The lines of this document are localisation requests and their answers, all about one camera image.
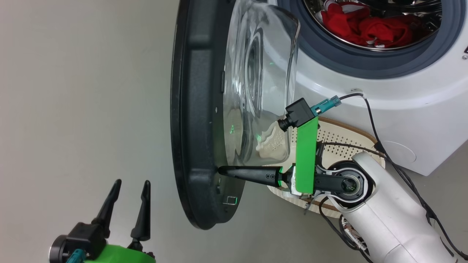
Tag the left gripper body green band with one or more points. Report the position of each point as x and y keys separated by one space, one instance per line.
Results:
x=120 y=255

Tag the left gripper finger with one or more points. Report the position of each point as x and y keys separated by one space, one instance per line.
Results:
x=144 y=215
x=108 y=208

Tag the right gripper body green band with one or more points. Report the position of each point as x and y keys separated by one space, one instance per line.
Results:
x=306 y=157

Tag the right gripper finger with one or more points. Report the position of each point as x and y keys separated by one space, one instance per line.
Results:
x=256 y=174

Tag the black glass washing machine door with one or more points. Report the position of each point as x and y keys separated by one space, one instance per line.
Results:
x=197 y=109

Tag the red and white garment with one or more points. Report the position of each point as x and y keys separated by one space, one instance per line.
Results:
x=380 y=29

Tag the cream perforated laundry basket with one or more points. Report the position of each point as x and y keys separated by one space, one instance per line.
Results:
x=343 y=135

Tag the grey rubber door seal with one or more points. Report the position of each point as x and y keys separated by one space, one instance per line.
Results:
x=365 y=60

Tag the white front-load washing machine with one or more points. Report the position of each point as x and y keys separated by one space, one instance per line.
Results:
x=409 y=95

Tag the steel washing machine drum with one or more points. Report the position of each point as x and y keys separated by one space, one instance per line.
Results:
x=431 y=20

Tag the round filter cover panel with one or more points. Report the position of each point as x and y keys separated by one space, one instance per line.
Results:
x=400 y=153

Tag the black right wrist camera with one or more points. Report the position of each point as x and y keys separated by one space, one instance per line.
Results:
x=299 y=114

